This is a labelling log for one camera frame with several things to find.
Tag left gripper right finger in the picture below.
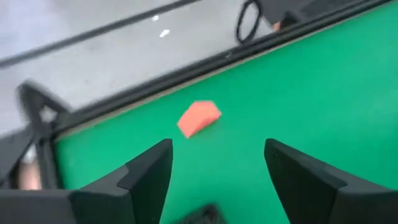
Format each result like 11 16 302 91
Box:
263 138 398 224

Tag black plastic mesh basket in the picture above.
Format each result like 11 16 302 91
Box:
182 203 226 224

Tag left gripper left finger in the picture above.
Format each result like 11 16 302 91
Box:
0 138 174 224

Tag orange wedge block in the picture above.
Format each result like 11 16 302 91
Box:
176 100 223 139

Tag black cable with loop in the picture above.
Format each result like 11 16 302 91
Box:
235 0 263 45

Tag black computer case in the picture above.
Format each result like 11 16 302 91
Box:
256 0 374 29

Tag green felt table mat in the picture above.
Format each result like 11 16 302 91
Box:
54 1 398 224

